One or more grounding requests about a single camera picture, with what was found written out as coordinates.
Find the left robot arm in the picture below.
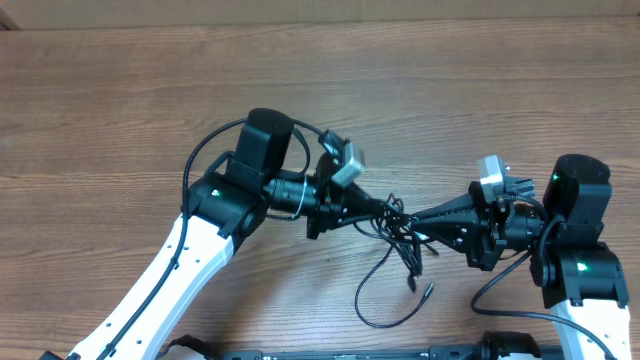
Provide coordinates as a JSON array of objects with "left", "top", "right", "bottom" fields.
[{"left": 67, "top": 108, "right": 384, "bottom": 360}]

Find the cardboard backdrop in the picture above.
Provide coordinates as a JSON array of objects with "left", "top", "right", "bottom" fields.
[{"left": 1, "top": 0, "right": 639, "bottom": 30}]

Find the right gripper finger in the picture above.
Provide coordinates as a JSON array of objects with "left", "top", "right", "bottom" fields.
[
  {"left": 412, "top": 220, "right": 476, "bottom": 253},
  {"left": 411, "top": 194, "right": 475, "bottom": 222}
]

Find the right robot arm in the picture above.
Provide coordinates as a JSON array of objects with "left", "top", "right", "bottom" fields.
[{"left": 409, "top": 154, "right": 631, "bottom": 359}]

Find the black usb cable bundle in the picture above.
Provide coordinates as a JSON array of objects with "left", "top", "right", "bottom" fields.
[{"left": 352, "top": 193, "right": 441, "bottom": 330}]

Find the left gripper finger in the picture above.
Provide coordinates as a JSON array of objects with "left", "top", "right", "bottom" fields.
[
  {"left": 335, "top": 209, "right": 385, "bottom": 228},
  {"left": 344, "top": 183, "right": 385, "bottom": 212}
]

